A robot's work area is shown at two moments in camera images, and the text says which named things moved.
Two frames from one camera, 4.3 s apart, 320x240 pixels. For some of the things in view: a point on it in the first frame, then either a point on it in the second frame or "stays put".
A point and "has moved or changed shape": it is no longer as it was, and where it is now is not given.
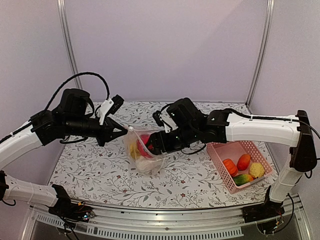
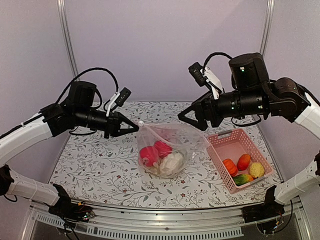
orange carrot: [231, 166] stays put
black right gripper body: [176, 144] -> [216, 116]
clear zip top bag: [145, 149] has moved or changed shape
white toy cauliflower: [148, 166] -> [171, 165]
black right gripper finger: [153, 143] -> [194, 106]
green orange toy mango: [242, 179] stays put
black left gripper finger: [113, 129] -> [123, 118]
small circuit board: [86, 216] stays put
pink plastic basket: [218, 152] stays put
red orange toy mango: [243, 161] stays put
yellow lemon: [256, 169] stays put
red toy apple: [145, 137] has moved or changed shape
